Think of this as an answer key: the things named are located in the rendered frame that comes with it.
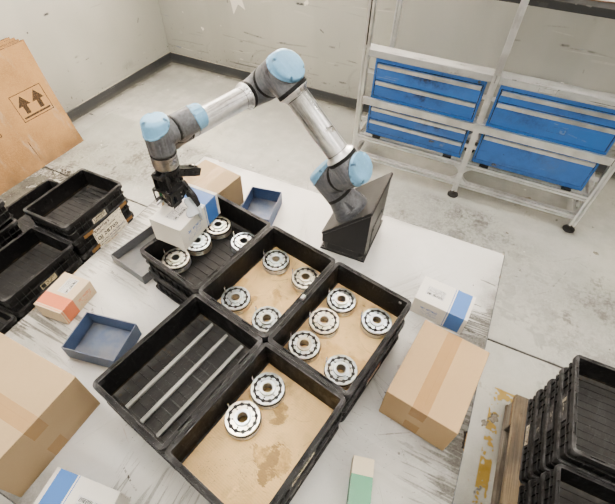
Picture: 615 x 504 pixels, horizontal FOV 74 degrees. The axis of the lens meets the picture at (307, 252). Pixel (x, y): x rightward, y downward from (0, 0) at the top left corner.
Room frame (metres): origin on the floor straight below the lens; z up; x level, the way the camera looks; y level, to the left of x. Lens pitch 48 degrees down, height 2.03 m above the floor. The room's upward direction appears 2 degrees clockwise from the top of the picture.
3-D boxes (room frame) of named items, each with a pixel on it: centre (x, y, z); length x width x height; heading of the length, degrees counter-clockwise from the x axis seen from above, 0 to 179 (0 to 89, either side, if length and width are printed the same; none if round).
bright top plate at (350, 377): (0.56, -0.12, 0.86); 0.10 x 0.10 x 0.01
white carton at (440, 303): (0.89, -0.52, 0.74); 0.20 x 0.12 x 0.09; 61
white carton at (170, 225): (0.98, 0.40, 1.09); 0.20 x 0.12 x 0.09; 155
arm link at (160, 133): (0.96, 0.41, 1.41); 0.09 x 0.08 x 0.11; 142
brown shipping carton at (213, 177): (1.43, 0.49, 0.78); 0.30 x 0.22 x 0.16; 148
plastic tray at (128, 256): (1.15, 0.66, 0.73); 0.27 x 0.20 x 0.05; 146
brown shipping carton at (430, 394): (0.57, -0.42, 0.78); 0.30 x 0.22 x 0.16; 148
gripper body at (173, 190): (0.95, 0.42, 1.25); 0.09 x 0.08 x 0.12; 155
